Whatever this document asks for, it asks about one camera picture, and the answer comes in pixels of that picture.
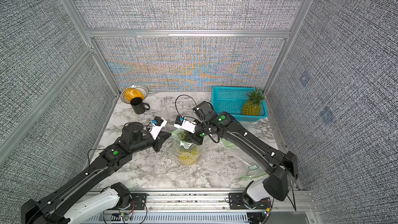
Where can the teal plastic basket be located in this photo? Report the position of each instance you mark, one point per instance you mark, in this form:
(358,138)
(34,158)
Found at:
(232,100)

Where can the orange fruit in bowl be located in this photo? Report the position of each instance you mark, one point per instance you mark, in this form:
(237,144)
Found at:
(132,93)

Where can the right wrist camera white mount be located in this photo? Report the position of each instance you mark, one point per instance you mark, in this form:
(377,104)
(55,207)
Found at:
(183,123)

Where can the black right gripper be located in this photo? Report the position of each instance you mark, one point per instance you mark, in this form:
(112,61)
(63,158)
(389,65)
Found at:
(194,138)

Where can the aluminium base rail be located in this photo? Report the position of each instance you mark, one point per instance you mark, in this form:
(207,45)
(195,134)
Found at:
(191,206)

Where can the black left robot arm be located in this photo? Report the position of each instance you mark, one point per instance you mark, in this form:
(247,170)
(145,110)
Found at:
(52,208)

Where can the yellow pineapple with green crown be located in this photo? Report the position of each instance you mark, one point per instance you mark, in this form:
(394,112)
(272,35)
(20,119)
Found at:
(252,106)

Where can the clear green zip-top bag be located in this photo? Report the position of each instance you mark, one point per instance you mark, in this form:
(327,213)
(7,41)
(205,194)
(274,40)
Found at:
(251,169)

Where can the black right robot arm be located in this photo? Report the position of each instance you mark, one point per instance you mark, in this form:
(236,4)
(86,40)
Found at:
(282,168)

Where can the patterned white bowl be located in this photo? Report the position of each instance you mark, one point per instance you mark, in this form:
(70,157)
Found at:
(141,88)

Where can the black mug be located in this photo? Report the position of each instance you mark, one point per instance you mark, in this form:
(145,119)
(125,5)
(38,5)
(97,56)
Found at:
(138,106)

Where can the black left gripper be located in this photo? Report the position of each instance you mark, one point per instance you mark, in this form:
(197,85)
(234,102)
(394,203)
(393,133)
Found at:
(160,139)

